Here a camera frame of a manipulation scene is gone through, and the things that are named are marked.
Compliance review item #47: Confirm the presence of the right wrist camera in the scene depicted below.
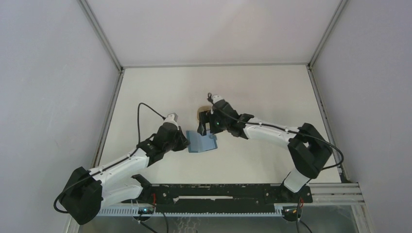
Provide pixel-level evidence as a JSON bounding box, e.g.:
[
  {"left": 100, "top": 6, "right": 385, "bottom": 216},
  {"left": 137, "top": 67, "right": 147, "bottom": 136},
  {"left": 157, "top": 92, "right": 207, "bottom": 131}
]
[{"left": 211, "top": 95, "right": 224, "bottom": 104}]

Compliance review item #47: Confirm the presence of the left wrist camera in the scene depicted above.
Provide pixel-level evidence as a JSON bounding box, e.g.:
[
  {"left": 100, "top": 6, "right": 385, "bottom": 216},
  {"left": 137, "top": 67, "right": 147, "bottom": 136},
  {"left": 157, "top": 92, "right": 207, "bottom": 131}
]
[{"left": 164, "top": 113, "right": 179, "bottom": 128}]

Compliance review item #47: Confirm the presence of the blue card holder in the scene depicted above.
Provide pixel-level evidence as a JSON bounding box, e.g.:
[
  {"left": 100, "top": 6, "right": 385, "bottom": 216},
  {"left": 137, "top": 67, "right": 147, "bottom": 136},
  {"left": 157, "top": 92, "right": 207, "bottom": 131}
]
[{"left": 186, "top": 130, "right": 218, "bottom": 153}]

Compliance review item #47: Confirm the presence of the right black cable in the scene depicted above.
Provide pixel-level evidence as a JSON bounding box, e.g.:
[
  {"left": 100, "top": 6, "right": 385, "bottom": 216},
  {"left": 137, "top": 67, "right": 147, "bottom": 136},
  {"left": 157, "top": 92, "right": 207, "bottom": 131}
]
[{"left": 206, "top": 93, "right": 344, "bottom": 233}]

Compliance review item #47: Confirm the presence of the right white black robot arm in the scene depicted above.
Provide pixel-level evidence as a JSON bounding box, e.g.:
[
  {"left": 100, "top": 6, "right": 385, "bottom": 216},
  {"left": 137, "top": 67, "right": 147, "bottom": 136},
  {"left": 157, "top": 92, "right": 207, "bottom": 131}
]
[{"left": 197, "top": 99, "right": 344, "bottom": 202}]

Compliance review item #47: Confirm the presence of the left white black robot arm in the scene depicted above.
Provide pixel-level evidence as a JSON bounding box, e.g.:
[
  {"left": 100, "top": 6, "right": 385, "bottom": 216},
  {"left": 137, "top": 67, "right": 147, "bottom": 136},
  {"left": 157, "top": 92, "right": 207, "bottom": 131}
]
[{"left": 53, "top": 122, "right": 189, "bottom": 225}]

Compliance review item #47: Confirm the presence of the left black cable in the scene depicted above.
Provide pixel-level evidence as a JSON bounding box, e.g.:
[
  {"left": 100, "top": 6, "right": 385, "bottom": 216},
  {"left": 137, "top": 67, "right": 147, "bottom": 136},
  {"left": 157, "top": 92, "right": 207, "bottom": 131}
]
[{"left": 137, "top": 102, "right": 166, "bottom": 145}]

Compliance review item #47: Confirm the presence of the black cable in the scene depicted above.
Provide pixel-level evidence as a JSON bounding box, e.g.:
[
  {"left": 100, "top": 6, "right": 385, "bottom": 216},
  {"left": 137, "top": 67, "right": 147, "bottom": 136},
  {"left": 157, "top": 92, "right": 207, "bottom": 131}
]
[
  {"left": 206, "top": 93, "right": 344, "bottom": 233},
  {"left": 137, "top": 102, "right": 166, "bottom": 145}
]

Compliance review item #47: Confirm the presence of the beige oval tray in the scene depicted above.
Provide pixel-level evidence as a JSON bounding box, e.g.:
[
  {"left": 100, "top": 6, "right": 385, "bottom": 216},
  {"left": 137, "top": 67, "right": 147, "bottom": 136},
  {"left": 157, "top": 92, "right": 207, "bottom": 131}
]
[{"left": 196, "top": 106, "right": 211, "bottom": 122}]

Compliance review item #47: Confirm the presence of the black mounting base plate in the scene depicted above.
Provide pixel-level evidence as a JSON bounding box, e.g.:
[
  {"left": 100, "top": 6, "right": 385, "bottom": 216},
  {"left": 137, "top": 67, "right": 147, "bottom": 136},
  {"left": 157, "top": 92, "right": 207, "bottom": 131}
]
[{"left": 132, "top": 174, "right": 313, "bottom": 210}]

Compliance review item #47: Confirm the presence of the white toothed cable duct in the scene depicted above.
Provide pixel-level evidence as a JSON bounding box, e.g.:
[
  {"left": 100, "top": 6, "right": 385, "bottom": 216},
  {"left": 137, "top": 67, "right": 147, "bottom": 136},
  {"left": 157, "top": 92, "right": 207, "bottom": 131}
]
[{"left": 97, "top": 205, "right": 284, "bottom": 217}]

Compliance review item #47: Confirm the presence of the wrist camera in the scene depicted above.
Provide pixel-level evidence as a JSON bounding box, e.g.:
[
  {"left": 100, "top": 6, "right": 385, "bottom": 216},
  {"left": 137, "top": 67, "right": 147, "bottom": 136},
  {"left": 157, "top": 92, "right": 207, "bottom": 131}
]
[
  {"left": 211, "top": 95, "right": 224, "bottom": 104},
  {"left": 164, "top": 113, "right": 179, "bottom": 128}
]

